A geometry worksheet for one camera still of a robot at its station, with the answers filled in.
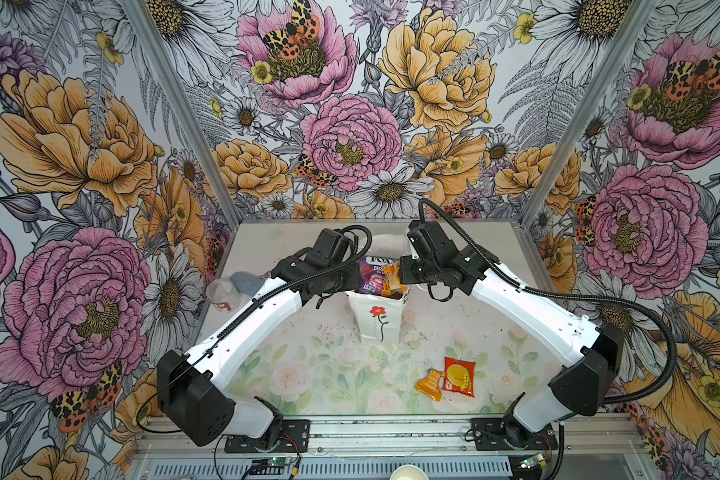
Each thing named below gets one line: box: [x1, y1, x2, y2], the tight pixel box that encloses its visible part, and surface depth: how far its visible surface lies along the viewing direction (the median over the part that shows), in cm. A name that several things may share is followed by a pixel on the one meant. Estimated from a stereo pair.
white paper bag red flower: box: [345, 234, 411, 345], surface depth 78 cm
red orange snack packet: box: [442, 356, 476, 398], surface depth 84 cm
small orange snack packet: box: [381, 263, 407, 297], surface depth 80 cm
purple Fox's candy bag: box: [359, 256, 396, 296], surface depth 83 cm
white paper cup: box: [390, 464, 429, 480], surface depth 62 cm
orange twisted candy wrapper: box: [415, 368, 446, 402], surface depth 83 cm
